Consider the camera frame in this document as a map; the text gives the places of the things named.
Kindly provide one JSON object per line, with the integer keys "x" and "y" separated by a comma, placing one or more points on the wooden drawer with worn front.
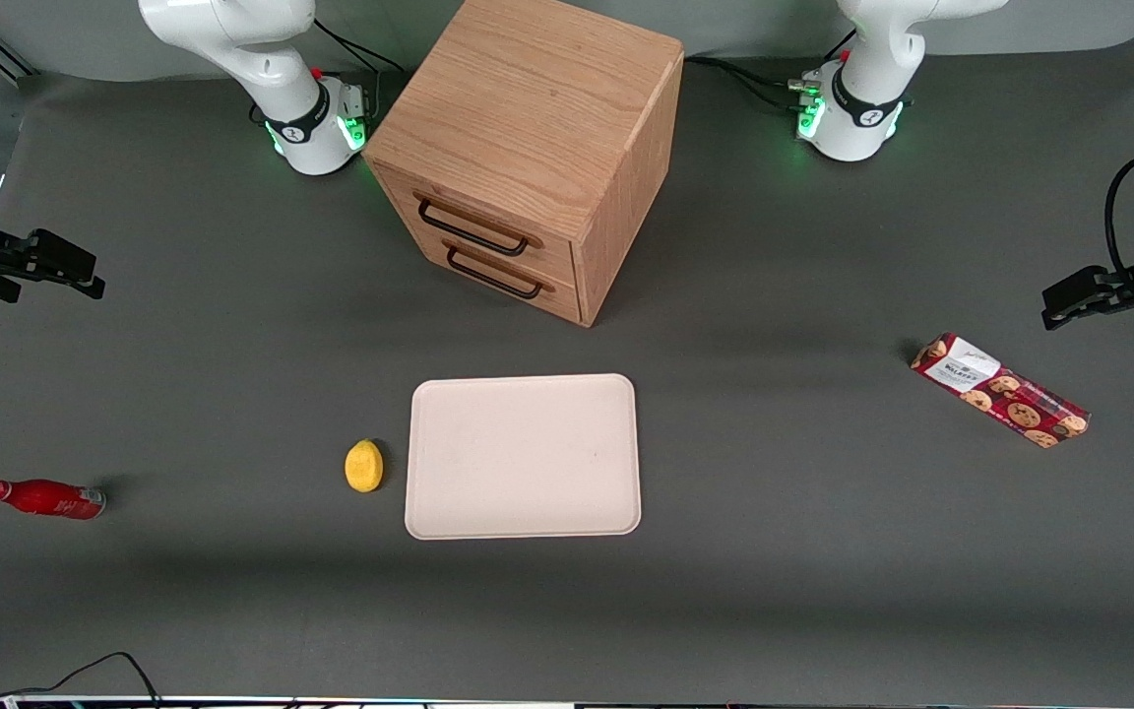
{"x": 547, "y": 258}

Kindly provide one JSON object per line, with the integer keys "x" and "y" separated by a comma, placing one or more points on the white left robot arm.
{"x": 862, "y": 108}

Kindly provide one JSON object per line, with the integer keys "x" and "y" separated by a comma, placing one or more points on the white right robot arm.
{"x": 262, "y": 59}

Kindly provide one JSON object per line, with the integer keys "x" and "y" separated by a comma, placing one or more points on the wooden drawer cabinet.
{"x": 528, "y": 98}

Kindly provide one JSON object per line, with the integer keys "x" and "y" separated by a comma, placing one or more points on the wooden drawer with clean front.
{"x": 562, "y": 300}

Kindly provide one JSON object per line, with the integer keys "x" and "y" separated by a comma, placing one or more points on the red cookie package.
{"x": 1005, "y": 392}

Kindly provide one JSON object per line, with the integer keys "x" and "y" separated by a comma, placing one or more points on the red drink bottle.
{"x": 45, "y": 498}

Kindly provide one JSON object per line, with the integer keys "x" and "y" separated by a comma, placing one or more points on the yellow lemon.
{"x": 364, "y": 467}

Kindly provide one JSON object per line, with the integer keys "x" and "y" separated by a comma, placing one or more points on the dark grey table mat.
{"x": 823, "y": 591}

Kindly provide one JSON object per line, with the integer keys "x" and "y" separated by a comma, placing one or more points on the beige rectangular tray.
{"x": 528, "y": 458}

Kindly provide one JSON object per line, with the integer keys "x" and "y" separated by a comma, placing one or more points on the aluminium frame rail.
{"x": 11, "y": 57}

